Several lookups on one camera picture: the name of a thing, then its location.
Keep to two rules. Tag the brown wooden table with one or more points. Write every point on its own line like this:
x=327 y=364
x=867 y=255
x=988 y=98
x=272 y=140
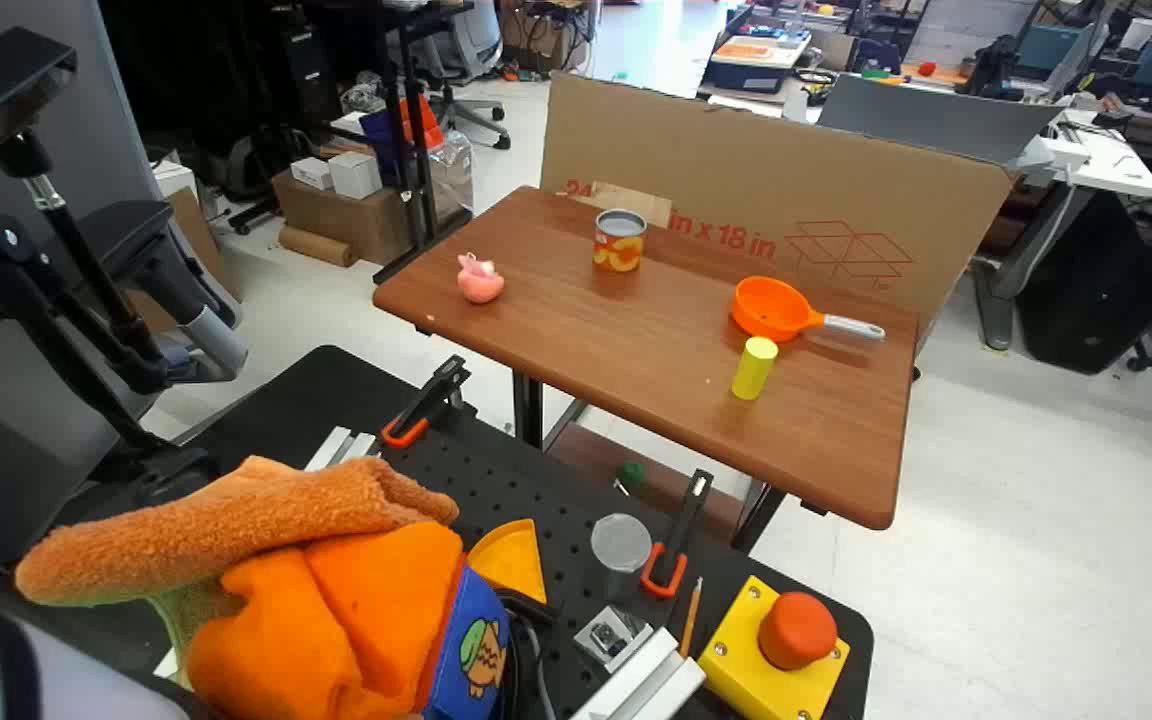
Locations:
x=681 y=344

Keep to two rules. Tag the grey round disc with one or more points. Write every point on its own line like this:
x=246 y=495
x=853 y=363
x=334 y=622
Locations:
x=621 y=542

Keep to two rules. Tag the black office chair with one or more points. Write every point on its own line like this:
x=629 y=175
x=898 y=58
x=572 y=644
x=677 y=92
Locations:
x=461 y=60

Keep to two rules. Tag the white desk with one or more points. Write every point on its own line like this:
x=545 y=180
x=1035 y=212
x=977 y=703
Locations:
x=1083 y=154

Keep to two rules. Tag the green knob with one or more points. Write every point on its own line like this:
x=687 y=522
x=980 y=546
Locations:
x=629 y=472

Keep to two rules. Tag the yellow box with red button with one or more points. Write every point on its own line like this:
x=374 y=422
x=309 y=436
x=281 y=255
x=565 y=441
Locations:
x=773 y=655

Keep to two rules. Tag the square fiducial tag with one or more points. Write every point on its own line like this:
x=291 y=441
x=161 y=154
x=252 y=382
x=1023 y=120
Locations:
x=613 y=638

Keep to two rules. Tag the yellow cylinder block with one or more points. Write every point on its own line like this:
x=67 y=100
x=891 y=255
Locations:
x=752 y=368

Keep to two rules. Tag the black bin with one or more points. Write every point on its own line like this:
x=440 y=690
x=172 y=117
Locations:
x=1089 y=285

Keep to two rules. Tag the aluminium extrusion bar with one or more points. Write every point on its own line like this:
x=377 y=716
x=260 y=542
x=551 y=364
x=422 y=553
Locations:
x=649 y=680

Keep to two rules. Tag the orange fluffy towel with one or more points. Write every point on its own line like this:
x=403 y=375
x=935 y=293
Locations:
x=200 y=525

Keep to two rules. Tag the white grey rounded cover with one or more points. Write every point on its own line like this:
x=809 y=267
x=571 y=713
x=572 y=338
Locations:
x=28 y=675

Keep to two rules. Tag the black tripod stand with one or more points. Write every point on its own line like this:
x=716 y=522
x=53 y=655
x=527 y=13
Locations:
x=96 y=306

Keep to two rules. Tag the orange plush with blue patch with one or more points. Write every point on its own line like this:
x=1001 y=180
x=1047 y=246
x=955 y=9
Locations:
x=336 y=627

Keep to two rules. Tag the large cardboard panel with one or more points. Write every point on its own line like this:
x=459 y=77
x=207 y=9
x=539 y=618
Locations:
x=760 y=187

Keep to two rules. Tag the wooden pencil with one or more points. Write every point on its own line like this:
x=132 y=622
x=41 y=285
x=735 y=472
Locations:
x=693 y=614

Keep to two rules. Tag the pink toy pig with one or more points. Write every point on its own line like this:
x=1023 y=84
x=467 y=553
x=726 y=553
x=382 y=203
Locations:
x=477 y=279

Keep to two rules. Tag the tin can with orange label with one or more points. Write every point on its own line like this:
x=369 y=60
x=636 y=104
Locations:
x=618 y=240

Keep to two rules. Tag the cardboard box on floor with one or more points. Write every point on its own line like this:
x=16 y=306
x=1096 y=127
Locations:
x=348 y=212

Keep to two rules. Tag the black perforated board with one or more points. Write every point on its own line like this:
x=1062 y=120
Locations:
x=522 y=485

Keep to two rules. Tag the black clamp with orange tip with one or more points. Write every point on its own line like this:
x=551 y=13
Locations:
x=677 y=542
x=427 y=404

